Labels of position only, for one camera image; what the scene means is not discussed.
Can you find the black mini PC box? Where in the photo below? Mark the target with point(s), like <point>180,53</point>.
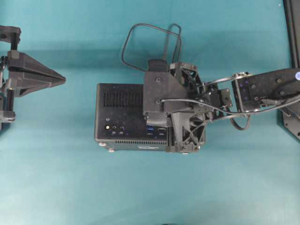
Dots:
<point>120,123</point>

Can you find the black aluminium frame rail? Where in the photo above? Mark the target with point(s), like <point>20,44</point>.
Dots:
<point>291,114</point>

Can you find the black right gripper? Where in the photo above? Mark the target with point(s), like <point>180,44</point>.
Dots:
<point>189,105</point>

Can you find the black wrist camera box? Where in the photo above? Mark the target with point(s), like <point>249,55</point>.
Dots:
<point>162,93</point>

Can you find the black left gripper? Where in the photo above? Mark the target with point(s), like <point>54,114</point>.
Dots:
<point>21,62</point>

